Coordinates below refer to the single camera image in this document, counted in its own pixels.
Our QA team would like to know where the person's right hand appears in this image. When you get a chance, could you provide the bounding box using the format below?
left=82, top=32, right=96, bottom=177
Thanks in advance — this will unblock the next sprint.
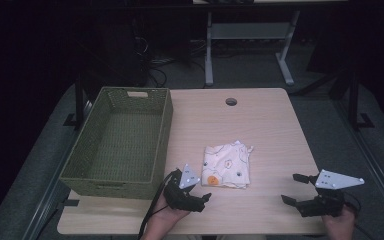
left=321, top=205, right=357, bottom=237

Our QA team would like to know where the folded white patterned cloth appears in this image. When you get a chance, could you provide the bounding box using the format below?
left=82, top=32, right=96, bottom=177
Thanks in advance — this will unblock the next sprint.
left=201, top=139, right=255, bottom=190

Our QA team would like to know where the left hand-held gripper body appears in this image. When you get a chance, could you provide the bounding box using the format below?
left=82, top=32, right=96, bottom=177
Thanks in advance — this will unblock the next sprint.
left=163, top=163, right=205, bottom=213

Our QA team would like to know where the white metal desk frame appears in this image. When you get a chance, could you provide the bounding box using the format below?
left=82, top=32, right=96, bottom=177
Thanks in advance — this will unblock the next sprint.
left=204, top=9, right=302, bottom=87

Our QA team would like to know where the green woven basket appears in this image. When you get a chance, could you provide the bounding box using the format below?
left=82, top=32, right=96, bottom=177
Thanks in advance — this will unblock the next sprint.
left=59, top=86, right=174, bottom=201

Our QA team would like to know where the person's left hand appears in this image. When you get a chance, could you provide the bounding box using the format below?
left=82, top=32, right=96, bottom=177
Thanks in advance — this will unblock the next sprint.
left=151, top=195, right=192, bottom=234

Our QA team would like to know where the black table bracket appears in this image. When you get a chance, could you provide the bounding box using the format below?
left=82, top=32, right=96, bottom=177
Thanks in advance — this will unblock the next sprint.
left=59, top=198, right=81, bottom=208

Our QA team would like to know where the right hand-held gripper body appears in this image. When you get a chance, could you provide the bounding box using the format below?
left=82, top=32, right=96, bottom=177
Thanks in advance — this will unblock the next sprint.
left=296, top=169, right=366, bottom=218

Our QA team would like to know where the aluminium frame rail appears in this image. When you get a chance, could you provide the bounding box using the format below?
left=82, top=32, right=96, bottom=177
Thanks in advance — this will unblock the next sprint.
left=21, top=99, right=94, bottom=240
left=332, top=98, right=384, bottom=222

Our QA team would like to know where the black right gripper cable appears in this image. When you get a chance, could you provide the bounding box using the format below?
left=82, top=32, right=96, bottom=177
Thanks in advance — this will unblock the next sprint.
left=341, top=191, right=378, bottom=236

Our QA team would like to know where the bundle of floor cables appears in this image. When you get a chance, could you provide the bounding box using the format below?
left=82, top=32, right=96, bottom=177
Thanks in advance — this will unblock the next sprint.
left=135, top=35, right=209, bottom=89

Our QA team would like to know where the black metal stand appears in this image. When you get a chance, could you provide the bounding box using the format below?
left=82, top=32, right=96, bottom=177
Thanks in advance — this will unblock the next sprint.
left=346, top=71, right=376, bottom=132
left=62, top=75, right=88, bottom=130

